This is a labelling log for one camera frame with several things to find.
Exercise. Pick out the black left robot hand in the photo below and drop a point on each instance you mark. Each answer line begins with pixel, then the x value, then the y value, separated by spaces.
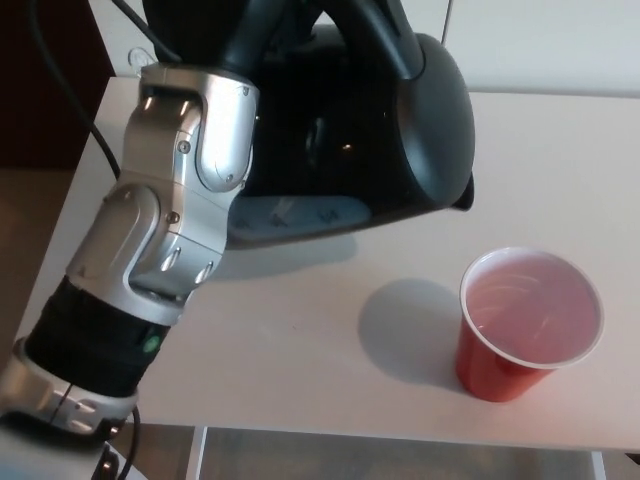
pixel 210 30

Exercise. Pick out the white cabinet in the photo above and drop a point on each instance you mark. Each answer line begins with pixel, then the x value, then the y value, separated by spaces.
pixel 550 40

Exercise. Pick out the dark brown wooden panel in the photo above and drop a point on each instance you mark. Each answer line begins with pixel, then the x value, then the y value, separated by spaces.
pixel 20 100

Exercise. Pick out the red plastic cup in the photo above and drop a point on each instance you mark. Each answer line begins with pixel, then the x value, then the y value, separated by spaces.
pixel 485 370

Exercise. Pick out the black electric kettle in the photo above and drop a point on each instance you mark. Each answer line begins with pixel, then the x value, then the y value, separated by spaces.
pixel 375 150

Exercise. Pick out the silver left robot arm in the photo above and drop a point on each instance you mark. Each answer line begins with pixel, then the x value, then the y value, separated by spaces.
pixel 200 140

